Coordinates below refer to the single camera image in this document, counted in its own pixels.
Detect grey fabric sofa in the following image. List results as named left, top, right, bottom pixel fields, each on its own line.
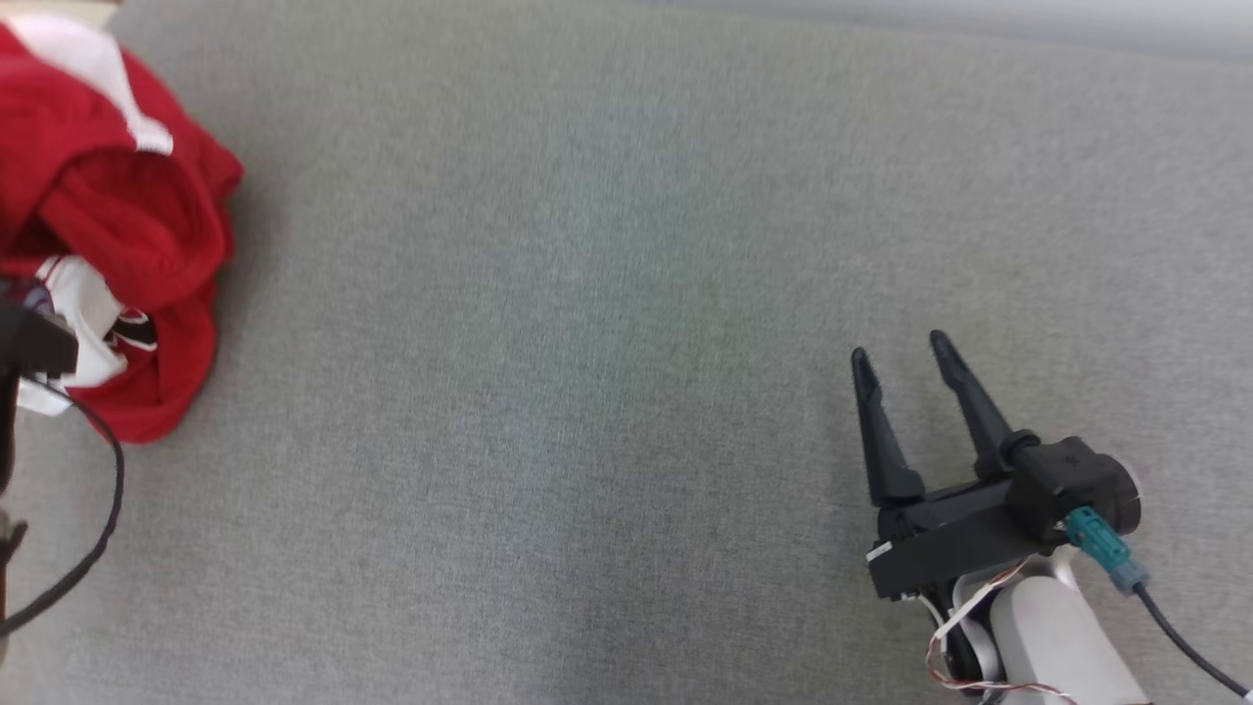
left=0, top=0, right=1253, bottom=705

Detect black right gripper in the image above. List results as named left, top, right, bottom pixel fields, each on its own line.
left=851, top=331, right=1066, bottom=600

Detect white red thin wire bundle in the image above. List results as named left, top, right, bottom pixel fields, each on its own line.
left=925, top=558, right=1078, bottom=704

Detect red shorts with white stripe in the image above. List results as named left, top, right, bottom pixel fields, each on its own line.
left=0, top=12, right=246, bottom=314

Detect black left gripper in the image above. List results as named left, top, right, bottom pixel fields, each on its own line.
left=0, top=372, right=21, bottom=495

